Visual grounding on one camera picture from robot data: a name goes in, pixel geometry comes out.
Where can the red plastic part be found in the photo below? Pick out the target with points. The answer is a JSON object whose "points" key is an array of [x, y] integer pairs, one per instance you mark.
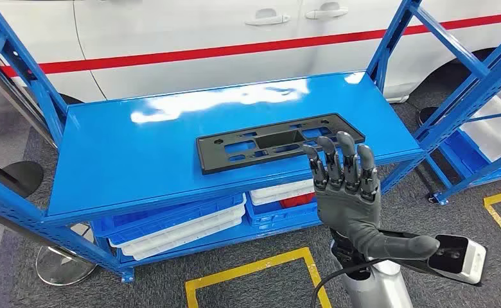
{"points": [[297, 200]]}

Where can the blue rack with casters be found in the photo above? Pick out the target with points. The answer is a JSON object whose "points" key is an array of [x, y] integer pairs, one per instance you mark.
{"points": [[467, 157]]}

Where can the blue metal shelf rack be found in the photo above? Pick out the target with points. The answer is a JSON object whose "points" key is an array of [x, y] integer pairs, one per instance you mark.
{"points": [[148, 161]]}

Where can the black round stand base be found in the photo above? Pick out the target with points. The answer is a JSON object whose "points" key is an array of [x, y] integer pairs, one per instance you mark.
{"points": [[25, 176], [427, 114]]}

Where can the white car with red stripe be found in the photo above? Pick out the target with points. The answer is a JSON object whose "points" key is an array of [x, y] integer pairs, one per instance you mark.
{"points": [[191, 34]]}

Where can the black plastic plate bracket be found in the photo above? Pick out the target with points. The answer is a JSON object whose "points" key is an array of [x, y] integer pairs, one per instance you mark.
{"points": [[216, 157]]}

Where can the grey metal pole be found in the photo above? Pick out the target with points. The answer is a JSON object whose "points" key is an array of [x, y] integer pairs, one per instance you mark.
{"points": [[25, 110]]}

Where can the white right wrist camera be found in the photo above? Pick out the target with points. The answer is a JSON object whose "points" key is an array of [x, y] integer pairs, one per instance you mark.
{"points": [[471, 259]]}

